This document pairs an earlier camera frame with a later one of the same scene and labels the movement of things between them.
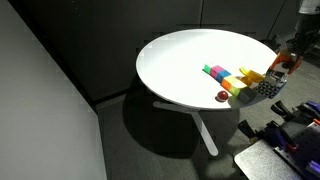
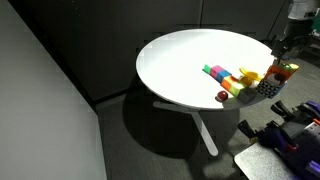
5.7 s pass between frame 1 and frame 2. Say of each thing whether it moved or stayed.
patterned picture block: stayed
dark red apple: stayed
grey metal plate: stayed
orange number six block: moved
